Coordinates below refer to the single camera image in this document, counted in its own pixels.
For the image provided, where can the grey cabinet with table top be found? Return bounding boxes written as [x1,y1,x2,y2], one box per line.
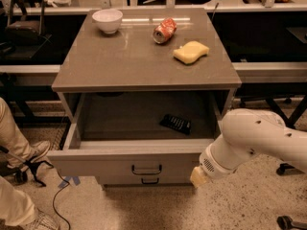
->
[51,7,243,190]

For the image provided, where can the black chair base right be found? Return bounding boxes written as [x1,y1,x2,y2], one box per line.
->
[265,94,307,176]

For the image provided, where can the white sneaker lower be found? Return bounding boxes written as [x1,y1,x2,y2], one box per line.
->
[21,211,59,230]

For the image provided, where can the dark chair left background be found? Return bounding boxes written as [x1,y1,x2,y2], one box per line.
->
[0,0,50,61]

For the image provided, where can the yellow sponge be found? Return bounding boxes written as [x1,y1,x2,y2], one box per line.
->
[173,41,209,64]

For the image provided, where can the white sneaker upper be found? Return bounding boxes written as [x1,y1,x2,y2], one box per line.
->
[7,141,51,169]

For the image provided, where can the person leg beige trousers lower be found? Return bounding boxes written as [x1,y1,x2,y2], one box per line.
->
[0,177,37,226]

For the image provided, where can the white sneaker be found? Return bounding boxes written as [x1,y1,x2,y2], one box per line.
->
[21,211,59,230]
[7,141,51,169]

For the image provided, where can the blue tape on floor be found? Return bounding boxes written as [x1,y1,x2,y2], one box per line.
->
[59,176,81,189]

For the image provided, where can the crushed red soda can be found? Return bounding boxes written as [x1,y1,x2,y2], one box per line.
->
[153,18,177,44]

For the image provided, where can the white ceramic bowl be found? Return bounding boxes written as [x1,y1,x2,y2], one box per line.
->
[92,9,123,35]

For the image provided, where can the black caster bottom right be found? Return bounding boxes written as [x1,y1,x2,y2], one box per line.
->
[277,216,307,230]

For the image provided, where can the black floor cable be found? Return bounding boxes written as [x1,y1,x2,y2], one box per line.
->
[52,125,72,230]

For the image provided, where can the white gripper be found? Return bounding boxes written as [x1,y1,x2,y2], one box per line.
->
[190,144,238,188]

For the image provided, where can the black snack packet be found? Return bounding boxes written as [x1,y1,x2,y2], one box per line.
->
[159,114,191,135]

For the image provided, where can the lower drawer black handle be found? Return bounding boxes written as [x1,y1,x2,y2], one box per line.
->
[141,177,159,185]

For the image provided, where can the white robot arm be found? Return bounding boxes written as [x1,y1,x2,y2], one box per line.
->
[190,108,307,188]

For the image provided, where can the person leg beige trousers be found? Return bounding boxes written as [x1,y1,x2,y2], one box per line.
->
[0,99,35,159]
[0,177,37,226]

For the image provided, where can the person leg beige trousers upper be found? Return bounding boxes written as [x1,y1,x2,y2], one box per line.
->
[0,99,35,159]

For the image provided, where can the grey top drawer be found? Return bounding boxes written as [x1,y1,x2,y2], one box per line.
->
[48,91,219,184]

